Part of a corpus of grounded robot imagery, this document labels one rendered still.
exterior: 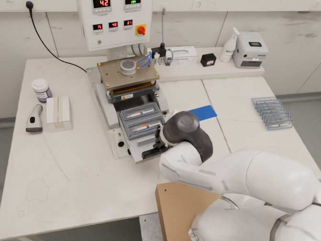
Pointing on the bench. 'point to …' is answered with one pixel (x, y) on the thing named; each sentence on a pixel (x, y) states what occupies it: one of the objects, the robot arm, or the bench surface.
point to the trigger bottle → (229, 47)
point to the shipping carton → (59, 114)
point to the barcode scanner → (34, 120)
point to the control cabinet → (115, 26)
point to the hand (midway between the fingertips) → (157, 144)
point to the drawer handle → (150, 152)
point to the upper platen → (131, 88)
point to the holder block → (137, 121)
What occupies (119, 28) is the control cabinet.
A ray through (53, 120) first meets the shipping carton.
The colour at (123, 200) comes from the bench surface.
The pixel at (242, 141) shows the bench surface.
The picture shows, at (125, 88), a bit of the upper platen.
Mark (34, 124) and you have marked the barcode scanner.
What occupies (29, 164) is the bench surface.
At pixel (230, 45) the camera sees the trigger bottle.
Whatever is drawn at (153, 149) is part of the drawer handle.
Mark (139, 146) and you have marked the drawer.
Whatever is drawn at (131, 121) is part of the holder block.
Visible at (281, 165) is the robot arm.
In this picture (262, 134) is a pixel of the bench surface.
